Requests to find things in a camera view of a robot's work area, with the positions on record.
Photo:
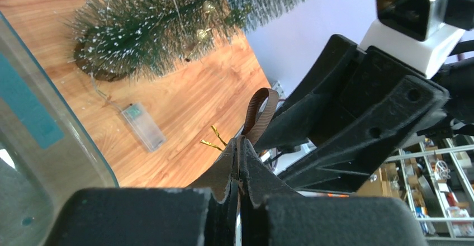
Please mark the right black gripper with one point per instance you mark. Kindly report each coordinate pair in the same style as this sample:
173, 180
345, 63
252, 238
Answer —
380, 73

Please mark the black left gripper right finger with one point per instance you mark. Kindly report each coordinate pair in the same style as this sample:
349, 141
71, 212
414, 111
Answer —
272, 213

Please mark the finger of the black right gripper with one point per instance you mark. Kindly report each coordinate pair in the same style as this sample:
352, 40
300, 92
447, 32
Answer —
343, 163
311, 107

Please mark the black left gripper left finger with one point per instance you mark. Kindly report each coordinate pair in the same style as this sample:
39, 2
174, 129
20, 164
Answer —
203, 213

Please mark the brown ribbon bow ornament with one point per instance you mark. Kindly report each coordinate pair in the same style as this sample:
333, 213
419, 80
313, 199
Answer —
260, 111

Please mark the small frosted christmas tree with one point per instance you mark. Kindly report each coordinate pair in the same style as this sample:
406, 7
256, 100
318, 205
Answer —
117, 39

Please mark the gold bead garland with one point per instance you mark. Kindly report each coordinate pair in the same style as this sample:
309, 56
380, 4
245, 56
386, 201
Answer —
202, 35

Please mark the background storage shelves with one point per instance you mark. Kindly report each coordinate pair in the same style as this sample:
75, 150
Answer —
434, 178

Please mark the clear plastic battery box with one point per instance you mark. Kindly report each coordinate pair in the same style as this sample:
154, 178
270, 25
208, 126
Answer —
144, 126

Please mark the clear glass tray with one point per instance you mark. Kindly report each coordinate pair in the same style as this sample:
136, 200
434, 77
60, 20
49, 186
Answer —
46, 154

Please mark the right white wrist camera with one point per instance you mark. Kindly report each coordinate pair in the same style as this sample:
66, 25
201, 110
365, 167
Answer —
420, 33

